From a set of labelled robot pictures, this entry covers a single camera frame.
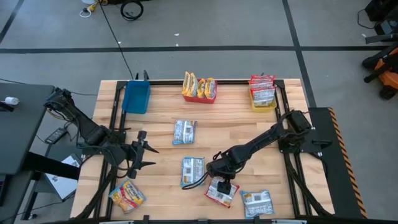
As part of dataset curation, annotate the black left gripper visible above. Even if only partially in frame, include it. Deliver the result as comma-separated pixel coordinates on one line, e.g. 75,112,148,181
124,130,160,180

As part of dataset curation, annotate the red Maruchan noodle pack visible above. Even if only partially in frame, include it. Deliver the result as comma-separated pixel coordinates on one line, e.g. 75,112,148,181
204,175,241,208
249,80,275,90
251,86,277,107
250,74,277,82

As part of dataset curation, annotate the blue Maruchan noodle pack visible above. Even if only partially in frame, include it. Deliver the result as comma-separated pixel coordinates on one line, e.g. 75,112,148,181
180,156,206,189
239,189,275,220
172,119,198,146

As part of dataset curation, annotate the orange-red printed noodle pack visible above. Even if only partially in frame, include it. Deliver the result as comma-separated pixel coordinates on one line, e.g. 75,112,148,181
108,179,147,215

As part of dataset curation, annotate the blue plastic bin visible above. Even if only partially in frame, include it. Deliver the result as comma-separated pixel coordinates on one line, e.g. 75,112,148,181
121,80,152,114

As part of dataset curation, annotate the yellow Maruchan noodle pack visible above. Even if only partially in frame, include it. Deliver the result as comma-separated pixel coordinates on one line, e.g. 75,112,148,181
182,71,191,96
197,78,206,99
204,77,217,100
188,73,199,98

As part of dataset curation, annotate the yellow plastic bin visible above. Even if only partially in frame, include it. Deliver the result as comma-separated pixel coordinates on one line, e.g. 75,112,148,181
248,88,277,113

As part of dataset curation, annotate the red plastic bin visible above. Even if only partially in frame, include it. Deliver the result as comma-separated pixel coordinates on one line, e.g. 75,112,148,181
182,81,218,105

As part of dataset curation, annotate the white paper booklet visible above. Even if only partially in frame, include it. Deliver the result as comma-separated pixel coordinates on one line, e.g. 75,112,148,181
45,154,82,202

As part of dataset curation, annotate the black power adapter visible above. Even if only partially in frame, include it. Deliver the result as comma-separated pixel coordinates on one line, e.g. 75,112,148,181
44,127,68,145

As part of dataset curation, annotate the black beam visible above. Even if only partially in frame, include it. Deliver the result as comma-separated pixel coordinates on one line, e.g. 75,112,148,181
23,151,81,180

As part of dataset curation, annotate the black platform hazard stripe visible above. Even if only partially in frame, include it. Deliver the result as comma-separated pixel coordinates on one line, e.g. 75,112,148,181
307,107,369,219

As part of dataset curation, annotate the black side desk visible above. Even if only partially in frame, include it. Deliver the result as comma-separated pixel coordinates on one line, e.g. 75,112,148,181
0,83,56,175

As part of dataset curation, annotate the yellow white extension plug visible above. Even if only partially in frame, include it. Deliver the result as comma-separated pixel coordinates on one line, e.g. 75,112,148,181
79,1,101,19

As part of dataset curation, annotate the orange black floor machine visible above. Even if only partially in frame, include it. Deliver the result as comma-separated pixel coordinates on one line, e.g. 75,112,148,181
361,43,398,101

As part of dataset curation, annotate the black equipment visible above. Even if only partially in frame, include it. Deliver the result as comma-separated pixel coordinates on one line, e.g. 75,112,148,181
357,0,398,35

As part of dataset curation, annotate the black aluminium station frame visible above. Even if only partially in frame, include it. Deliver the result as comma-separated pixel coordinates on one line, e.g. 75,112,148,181
73,70,335,224

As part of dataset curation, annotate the black floor cable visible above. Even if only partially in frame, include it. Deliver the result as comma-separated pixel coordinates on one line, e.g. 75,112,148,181
98,0,135,79

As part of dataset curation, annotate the black cable coil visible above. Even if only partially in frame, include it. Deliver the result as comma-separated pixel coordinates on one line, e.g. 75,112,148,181
120,0,144,22

